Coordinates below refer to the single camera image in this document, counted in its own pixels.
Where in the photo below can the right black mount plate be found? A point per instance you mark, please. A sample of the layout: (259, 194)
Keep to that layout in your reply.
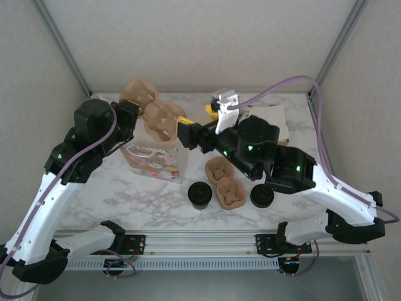
(266, 246)

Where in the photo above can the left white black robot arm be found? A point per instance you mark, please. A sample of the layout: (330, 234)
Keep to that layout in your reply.
(47, 213)

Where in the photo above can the controller board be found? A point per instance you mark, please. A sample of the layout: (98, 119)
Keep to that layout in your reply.
(289, 263)
(120, 265)

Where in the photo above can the black mount plate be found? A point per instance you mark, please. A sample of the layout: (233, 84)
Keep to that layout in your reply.
(138, 247)
(266, 246)

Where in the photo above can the brown cardboard napkin tray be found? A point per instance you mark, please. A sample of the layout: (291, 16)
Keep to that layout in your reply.
(283, 141)

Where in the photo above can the brown pulp cup carrier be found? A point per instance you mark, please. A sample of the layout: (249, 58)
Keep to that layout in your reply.
(156, 119)
(224, 183)

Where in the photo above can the left black mount plate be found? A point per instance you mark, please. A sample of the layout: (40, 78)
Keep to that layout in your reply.
(138, 247)

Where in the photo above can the stack of black cup lids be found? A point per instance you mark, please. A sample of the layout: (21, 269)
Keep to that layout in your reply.
(262, 196)

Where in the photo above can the right controller board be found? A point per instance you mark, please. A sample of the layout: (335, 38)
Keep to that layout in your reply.
(289, 263)

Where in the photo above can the aluminium front rail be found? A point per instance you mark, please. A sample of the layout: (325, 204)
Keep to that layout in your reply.
(200, 243)

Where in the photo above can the white paper napkin stack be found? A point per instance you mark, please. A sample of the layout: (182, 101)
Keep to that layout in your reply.
(275, 113)

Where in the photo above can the white printed paper gift bag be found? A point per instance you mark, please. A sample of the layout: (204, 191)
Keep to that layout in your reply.
(150, 160)

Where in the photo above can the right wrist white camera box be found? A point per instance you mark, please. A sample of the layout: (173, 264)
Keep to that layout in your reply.
(225, 109)

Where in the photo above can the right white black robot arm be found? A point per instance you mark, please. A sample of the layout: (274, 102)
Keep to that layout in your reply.
(338, 194)

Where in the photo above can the black plastic cup lid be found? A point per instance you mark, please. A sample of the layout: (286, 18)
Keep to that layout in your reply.
(200, 192)

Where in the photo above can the left controller board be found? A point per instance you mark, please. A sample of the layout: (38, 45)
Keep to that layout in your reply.
(120, 265)

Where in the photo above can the aluminium frame post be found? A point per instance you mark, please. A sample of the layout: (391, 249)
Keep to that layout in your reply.
(338, 47)
(62, 47)

